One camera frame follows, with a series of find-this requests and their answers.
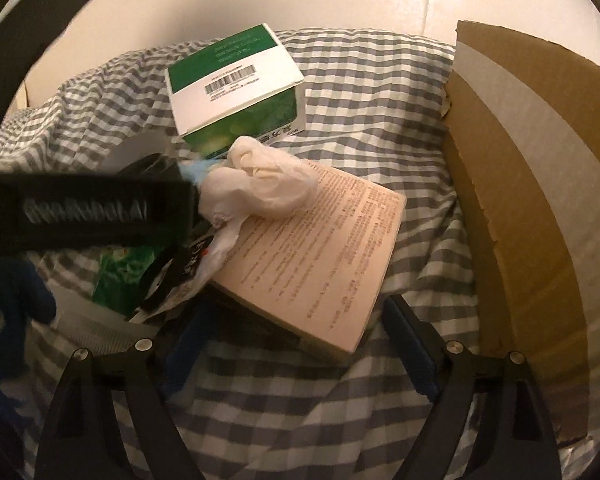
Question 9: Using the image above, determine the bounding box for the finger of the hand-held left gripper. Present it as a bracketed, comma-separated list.
[0, 257, 57, 413]
[0, 0, 104, 171]

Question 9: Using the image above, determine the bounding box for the beige paper booklet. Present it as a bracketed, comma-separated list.
[210, 162, 408, 361]

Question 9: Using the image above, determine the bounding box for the white sachet with black print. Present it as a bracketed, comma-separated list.
[170, 220, 246, 311]

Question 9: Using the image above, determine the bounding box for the green snack packet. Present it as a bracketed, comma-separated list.
[92, 246, 166, 318]

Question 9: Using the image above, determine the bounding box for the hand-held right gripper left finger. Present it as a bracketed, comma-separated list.
[34, 305, 216, 480]

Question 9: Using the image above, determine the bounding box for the brown cardboard box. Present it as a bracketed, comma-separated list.
[440, 20, 600, 443]

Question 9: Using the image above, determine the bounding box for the green white carton box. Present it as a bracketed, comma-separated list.
[165, 23, 306, 158]

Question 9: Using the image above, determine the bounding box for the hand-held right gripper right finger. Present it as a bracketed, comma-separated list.
[382, 295, 563, 480]

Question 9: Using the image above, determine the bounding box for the white plastic bag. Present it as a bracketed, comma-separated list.
[197, 136, 320, 226]

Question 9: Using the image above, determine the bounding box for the grey white checked bedsheet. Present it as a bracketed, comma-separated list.
[0, 27, 486, 480]

